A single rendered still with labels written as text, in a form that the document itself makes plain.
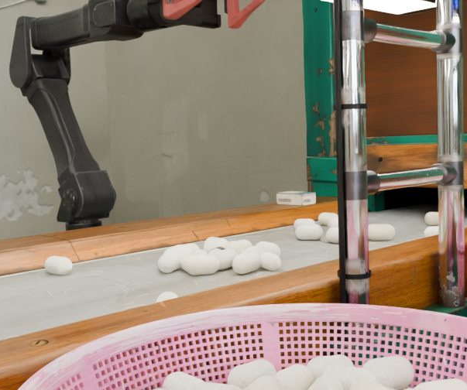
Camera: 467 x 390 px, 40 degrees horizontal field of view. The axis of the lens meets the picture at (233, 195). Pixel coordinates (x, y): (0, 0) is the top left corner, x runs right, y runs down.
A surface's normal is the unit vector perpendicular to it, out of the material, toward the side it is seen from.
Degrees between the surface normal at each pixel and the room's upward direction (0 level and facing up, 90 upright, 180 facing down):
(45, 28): 87
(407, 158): 67
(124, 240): 45
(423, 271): 90
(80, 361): 75
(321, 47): 90
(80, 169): 60
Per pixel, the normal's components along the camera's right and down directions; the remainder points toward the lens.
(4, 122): 0.73, 0.04
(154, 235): 0.45, -0.68
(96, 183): 0.62, -0.47
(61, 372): 0.92, -0.28
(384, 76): -0.74, 0.08
